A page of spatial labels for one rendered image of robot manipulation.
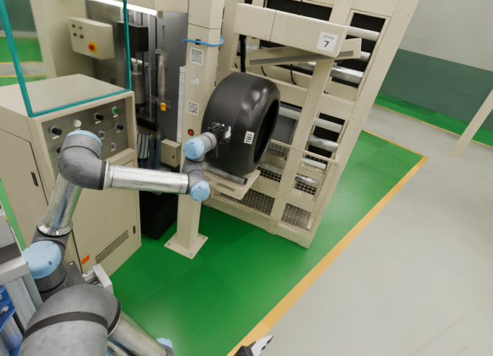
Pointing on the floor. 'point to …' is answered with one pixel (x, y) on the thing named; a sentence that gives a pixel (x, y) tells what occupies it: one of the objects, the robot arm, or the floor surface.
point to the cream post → (203, 89)
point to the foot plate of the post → (185, 247)
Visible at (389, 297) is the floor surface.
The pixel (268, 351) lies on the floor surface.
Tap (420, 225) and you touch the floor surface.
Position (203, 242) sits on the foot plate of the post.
